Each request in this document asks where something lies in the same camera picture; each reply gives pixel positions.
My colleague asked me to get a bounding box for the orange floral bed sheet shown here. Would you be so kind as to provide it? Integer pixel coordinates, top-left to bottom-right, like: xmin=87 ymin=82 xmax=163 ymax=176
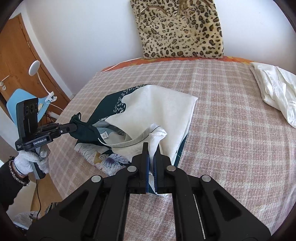
xmin=101 ymin=56 xmax=253 ymax=72

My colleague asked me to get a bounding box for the leopard print fur cushion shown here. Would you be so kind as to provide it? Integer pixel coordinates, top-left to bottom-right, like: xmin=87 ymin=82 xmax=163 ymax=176
xmin=130 ymin=0 xmax=224 ymax=59

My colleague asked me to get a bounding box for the white shirt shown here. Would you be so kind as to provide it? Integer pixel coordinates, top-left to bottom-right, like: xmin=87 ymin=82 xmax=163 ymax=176
xmin=249 ymin=62 xmax=295 ymax=127

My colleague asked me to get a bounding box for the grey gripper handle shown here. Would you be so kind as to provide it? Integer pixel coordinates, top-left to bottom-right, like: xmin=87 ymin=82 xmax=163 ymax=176
xmin=30 ymin=147 xmax=46 ymax=180

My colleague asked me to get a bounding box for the pink plaid bed blanket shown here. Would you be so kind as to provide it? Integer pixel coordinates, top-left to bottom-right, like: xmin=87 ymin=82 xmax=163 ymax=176
xmin=49 ymin=60 xmax=295 ymax=240

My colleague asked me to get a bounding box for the white round clip lamp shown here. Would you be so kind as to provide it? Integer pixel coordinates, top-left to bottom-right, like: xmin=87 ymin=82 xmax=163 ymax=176
xmin=28 ymin=60 xmax=57 ymax=103

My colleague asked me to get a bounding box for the light blue chair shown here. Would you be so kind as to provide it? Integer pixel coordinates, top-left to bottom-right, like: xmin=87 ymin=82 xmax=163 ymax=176
xmin=6 ymin=89 xmax=50 ymax=123

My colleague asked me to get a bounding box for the beaded bracelet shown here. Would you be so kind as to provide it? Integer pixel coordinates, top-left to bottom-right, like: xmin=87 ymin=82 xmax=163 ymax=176
xmin=8 ymin=156 xmax=31 ymax=187

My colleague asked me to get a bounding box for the black sleeved left forearm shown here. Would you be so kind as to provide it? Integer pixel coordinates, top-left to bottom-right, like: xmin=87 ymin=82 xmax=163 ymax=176
xmin=1 ymin=157 xmax=30 ymax=211

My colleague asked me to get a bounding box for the white and teal patterned garment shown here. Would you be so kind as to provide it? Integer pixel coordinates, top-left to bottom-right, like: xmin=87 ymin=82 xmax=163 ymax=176
xmin=71 ymin=85 xmax=197 ymax=193

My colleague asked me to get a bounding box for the wooden door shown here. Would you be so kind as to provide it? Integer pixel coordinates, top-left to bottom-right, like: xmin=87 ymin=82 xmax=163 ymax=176
xmin=1 ymin=14 xmax=70 ymax=114

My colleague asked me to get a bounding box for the white gloved left hand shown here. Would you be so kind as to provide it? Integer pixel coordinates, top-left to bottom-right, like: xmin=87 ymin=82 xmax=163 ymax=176
xmin=13 ymin=146 xmax=50 ymax=176

